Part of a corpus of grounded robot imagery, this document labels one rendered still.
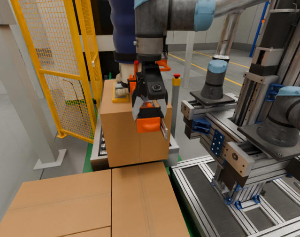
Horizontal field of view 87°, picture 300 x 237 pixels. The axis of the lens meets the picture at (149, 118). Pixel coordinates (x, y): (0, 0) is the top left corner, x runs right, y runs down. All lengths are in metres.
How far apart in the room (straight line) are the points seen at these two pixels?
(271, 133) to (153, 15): 0.66
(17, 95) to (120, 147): 1.24
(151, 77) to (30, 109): 1.65
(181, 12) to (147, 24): 0.08
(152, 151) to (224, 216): 0.80
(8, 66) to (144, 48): 1.54
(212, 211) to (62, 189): 1.12
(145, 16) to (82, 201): 1.04
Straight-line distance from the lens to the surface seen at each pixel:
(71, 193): 1.23
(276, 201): 1.83
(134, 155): 1.05
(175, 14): 0.45
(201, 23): 0.46
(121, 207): 1.09
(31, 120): 2.04
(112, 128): 0.91
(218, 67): 1.11
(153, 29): 0.45
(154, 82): 0.42
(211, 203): 1.56
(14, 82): 1.90
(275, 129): 0.84
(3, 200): 2.25
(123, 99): 0.97
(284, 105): 0.80
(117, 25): 0.98
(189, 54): 4.17
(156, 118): 0.49
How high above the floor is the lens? 1.48
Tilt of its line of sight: 31 degrees down
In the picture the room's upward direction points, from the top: straight up
